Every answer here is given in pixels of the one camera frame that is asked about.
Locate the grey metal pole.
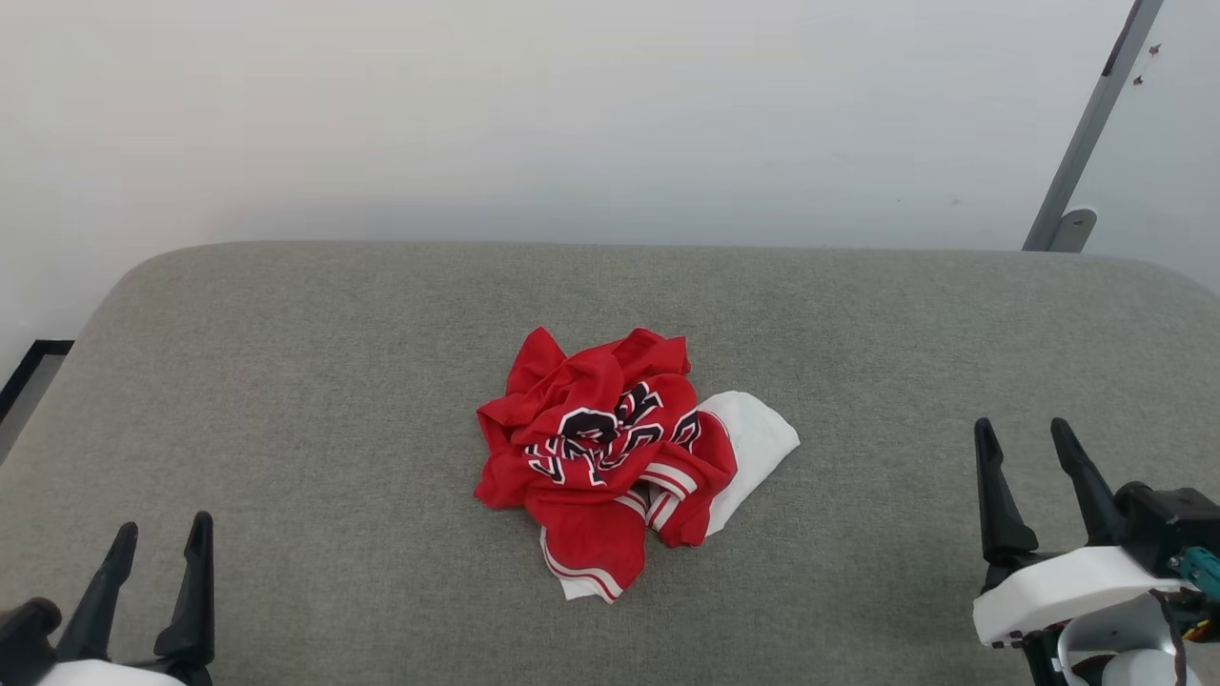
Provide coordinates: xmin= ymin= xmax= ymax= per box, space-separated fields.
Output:
xmin=1022 ymin=0 xmax=1166 ymax=252

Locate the grey metal pole bracket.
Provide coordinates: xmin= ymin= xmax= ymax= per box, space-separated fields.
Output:
xmin=1048 ymin=208 xmax=1097 ymax=253

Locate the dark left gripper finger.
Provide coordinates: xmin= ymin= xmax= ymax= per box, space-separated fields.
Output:
xmin=57 ymin=522 xmax=139 ymax=660
xmin=154 ymin=513 xmax=215 ymax=670

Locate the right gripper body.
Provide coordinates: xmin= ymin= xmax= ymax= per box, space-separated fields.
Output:
xmin=1025 ymin=593 xmax=1220 ymax=686

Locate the red and white jersey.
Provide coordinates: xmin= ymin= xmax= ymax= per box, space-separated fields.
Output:
xmin=474 ymin=327 xmax=802 ymax=604

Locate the black floor trim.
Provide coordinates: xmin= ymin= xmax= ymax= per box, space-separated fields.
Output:
xmin=0 ymin=340 xmax=75 ymax=425

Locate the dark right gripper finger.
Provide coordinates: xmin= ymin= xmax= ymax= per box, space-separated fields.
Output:
xmin=1051 ymin=419 xmax=1126 ymax=547
xmin=974 ymin=419 xmax=1038 ymax=568

